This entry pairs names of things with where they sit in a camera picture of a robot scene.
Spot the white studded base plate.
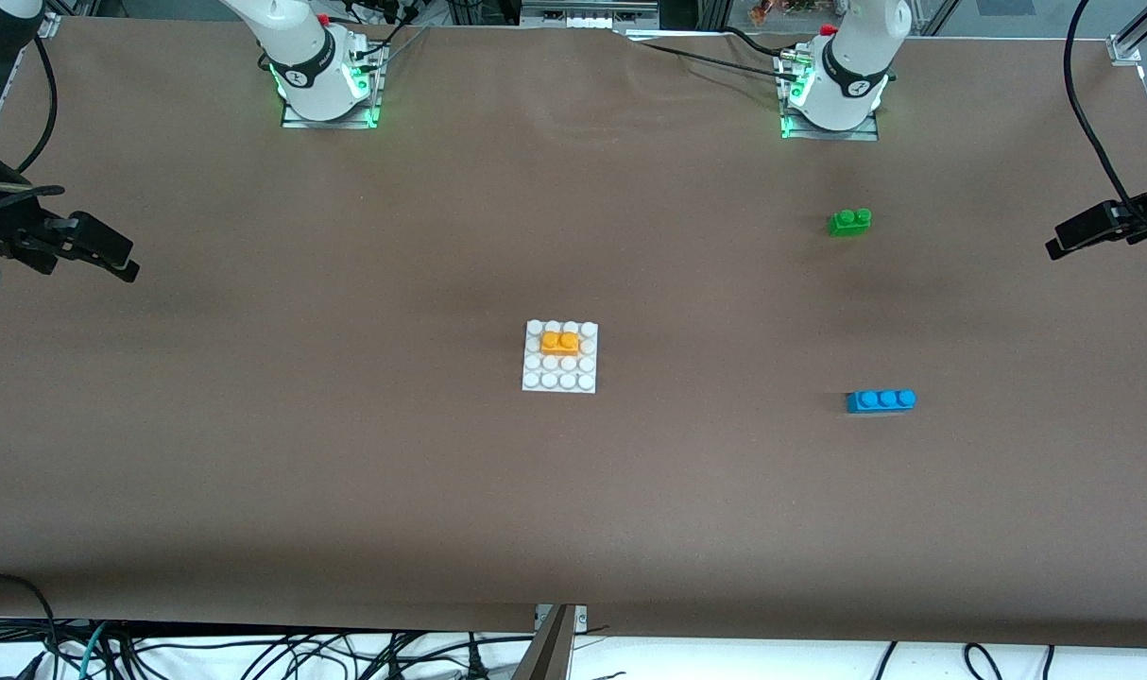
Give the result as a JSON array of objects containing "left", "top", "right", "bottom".
[{"left": 521, "top": 319, "right": 600, "bottom": 395}]

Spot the blue three-stud block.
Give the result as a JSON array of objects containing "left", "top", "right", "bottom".
[{"left": 845, "top": 388, "right": 917, "bottom": 416}]

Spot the grey metal rack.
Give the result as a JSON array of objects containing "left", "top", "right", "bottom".
[{"left": 520, "top": 0, "right": 662, "bottom": 32}]

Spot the brown table cover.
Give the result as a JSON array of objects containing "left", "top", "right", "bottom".
[{"left": 0, "top": 17, "right": 1147, "bottom": 651}]

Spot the aluminium frame profile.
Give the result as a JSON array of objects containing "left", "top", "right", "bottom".
[{"left": 1106, "top": 0, "right": 1147, "bottom": 67}]

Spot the looped black floor cable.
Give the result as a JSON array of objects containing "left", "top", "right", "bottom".
[{"left": 0, "top": 572, "right": 60, "bottom": 680}]

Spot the short black base cable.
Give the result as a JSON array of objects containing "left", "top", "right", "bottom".
[{"left": 721, "top": 25, "right": 788, "bottom": 56}]

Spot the teal floor cable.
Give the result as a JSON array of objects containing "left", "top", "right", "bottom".
[{"left": 77, "top": 620, "right": 113, "bottom": 680}]

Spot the long black base cable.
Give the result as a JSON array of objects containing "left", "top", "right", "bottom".
[{"left": 642, "top": 40, "right": 794, "bottom": 78}]

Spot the metal table bracket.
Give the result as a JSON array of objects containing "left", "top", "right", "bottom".
[{"left": 512, "top": 603, "right": 590, "bottom": 680}]

